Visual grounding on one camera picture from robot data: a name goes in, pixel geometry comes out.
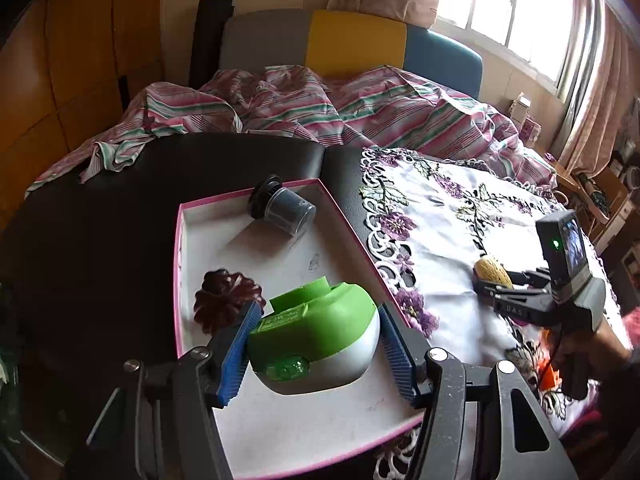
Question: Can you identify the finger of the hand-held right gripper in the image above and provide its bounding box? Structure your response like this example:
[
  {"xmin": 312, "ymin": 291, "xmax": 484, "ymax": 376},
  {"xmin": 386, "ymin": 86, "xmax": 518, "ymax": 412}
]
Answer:
[
  {"xmin": 472, "ymin": 280, "xmax": 549, "ymax": 300},
  {"xmin": 507, "ymin": 266, "xmax": 551, "ymax": 286}
]

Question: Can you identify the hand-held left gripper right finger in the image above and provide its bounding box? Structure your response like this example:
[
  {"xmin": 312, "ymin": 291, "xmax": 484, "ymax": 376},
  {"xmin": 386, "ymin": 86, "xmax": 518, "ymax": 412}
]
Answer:
[{"xmin": 377, "ymin": 302, "xmax": 576, "ymax": 480}]

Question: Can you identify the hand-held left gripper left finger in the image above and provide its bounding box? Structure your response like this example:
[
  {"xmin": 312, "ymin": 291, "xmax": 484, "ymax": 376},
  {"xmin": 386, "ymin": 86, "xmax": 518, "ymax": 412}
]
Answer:
[{"xmin": 65, "ymin": 302, "xmax": 266, "ymax": 480}]

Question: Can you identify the yellow ribbed round object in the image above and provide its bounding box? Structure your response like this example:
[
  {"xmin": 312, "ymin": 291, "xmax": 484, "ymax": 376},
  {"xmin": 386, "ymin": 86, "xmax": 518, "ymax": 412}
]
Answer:
[{"xmin": 473, "ymin": 256, "xmax": 514, "ymax": 288}]

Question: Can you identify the green and white round container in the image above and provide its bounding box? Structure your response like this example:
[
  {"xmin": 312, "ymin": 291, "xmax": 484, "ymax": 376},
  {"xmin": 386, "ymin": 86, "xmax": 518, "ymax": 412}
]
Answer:
[{"xmin": 246, "ymin": 279, "xmax": 382, "ymax": 395}]

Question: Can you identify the pink-edged white box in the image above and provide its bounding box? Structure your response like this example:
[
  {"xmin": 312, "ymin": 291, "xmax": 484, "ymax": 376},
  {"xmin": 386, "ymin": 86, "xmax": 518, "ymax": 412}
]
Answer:
[{"xmin": 172, "ymin": 178, "xmax": 441, "ymax": 480}]

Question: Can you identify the person's right forearm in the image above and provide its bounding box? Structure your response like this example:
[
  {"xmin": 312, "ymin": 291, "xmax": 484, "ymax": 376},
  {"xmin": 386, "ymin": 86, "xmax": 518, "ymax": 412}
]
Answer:
[{"xmin": 587, "ymin": 340, "xmax": 640, "ymax": 466}]

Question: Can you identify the person's right hand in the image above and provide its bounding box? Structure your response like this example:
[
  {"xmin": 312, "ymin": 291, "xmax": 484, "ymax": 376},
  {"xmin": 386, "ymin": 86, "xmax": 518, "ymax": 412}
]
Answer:
[{"xmin": 550, "ymin": 317, "xmax": 632, "ymax": 386}]

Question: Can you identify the brown flower-shaped mold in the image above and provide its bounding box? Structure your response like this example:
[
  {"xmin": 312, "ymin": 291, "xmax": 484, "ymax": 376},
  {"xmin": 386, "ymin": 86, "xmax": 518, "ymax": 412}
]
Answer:
[{"xmin": 193, "ymin": 268, "xmax": 264, "ymax": 335}]

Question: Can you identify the white embroidered floral tablecloth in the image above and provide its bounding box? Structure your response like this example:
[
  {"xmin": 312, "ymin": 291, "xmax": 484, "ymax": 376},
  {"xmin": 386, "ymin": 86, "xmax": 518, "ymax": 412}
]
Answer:
[{"xmin": 359, "ymin": 147, "xmax": 633, "ymax": 480}]

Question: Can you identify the orange plastic piece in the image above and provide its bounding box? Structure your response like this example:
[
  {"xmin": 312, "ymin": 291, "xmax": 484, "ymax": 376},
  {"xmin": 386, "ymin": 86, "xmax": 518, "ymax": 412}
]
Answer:
[{"xmin": 537, "ymin": 340, "xmax": 560, "ymax": 392}]

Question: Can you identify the cluttered wooden desk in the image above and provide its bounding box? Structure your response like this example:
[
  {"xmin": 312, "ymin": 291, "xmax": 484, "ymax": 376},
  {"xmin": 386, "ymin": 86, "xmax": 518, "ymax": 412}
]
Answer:
[{"xmin": 550, "ymin": 145, "xmax": 640, "ymax": 266}]

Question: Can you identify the dark grey cup with lid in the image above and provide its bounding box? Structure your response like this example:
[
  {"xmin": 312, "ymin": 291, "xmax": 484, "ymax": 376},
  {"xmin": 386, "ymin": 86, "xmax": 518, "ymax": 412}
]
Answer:
[{"xmin": 247, "ymin": 175, "xmax": 317, "ymax": 237}]

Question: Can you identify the small white carton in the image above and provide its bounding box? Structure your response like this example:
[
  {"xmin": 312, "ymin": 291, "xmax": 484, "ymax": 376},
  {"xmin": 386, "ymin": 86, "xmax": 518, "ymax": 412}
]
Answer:
[{"xmin": 509, "ymin": 92, "xmax": 532, "ymax": 126}]

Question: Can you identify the pink striped bedsheet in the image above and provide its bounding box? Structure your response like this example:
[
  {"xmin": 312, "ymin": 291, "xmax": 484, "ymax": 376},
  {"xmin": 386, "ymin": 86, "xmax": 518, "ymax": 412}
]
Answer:
[{"xmin": 25, "ymin": 64, "xmax": 558, "ymax": 196}]

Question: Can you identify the window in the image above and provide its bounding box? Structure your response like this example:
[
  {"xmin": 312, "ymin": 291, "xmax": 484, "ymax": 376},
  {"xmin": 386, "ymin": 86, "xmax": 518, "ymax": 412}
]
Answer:
[{"xmin": 435, "ymin": 0, "xmax": 581, "ymax": 96}]

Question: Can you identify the black rolled mat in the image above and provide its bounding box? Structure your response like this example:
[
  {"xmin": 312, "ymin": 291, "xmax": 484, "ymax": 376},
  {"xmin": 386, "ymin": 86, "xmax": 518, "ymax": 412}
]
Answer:
[{"xmin": 189, "ymin": 0, "xmax": 236, "ymax": 91}]

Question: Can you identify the wooden wardrobe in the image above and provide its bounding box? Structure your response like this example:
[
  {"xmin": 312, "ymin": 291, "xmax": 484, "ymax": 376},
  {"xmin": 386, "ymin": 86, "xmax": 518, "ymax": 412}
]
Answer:
[{"xmin": 0, "ymin": 0, "xmax": 166, "ymax": 211}]

